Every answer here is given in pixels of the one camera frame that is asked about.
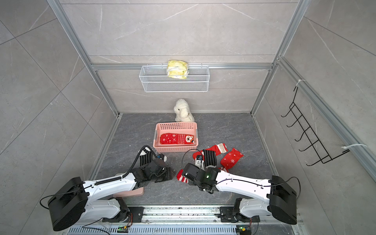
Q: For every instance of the red white striped sock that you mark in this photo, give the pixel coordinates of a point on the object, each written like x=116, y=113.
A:
x=224, y=169

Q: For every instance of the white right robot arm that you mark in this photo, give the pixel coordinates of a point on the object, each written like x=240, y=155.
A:
x=266, y=197

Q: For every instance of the red white santa sock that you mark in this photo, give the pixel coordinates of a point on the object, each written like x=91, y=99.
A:
x=180, y=177

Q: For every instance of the white wire wall basket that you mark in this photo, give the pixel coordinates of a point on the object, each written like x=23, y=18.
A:
x=155, y=78

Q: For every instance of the red snowflake bear sock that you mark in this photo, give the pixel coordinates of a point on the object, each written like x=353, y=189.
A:
x=176, y=139

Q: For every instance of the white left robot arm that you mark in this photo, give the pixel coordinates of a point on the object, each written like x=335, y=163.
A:
x=92, y=201

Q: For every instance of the pink plastic basket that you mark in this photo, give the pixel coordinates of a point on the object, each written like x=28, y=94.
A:
x=175, y=127

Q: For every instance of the metal base rail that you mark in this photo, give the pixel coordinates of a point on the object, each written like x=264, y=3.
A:
x=188, y=220

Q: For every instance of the pink case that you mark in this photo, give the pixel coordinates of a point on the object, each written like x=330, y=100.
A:
x=136, y=192

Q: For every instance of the black wall hook rack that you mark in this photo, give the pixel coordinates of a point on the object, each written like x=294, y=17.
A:
x=309, y=134

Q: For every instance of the yellow packet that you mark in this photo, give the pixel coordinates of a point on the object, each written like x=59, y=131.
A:
x=177, y=69

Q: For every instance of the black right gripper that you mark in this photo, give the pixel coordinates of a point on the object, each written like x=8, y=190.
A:
x=191, y=183

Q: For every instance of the black white striped sock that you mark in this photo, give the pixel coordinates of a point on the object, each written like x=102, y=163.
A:
x=146, y=156

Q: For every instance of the red plain sock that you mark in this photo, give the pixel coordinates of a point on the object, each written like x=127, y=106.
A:
x=219, y=149

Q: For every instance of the white plush toy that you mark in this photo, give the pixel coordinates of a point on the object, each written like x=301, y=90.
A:
x=182, y=111

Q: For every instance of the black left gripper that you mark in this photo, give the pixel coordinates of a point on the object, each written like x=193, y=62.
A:
x=170, y=175

